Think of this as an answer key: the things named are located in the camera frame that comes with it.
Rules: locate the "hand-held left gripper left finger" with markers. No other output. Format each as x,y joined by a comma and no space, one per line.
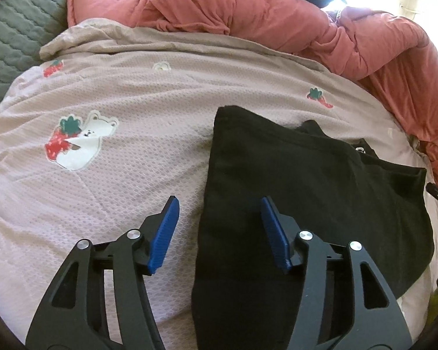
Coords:
164,233

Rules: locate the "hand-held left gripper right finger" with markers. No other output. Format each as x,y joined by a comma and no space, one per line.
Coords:
275,233

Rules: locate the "mauve printed blanket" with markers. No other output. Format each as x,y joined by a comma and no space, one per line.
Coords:
131,197

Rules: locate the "black sweater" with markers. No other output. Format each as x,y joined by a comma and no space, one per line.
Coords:
295,175

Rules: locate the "pink duvet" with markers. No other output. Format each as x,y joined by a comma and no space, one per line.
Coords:
241,7

